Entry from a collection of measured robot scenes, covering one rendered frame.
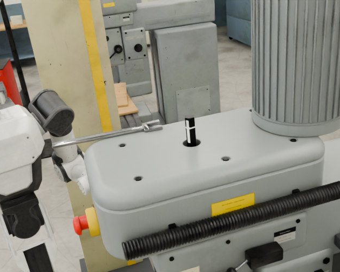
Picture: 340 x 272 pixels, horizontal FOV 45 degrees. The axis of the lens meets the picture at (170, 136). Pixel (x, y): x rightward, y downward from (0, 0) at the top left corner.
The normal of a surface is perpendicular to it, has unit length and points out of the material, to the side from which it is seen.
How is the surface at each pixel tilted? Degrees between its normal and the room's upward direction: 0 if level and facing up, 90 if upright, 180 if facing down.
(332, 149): 0
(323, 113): 90
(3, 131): 46
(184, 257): 90
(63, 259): 0
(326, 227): 90
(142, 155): 0
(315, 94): 90
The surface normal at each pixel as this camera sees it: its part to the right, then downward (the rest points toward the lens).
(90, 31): 0.30, 0.40
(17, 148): 0.52, 0.34
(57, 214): -0.10, -0.89
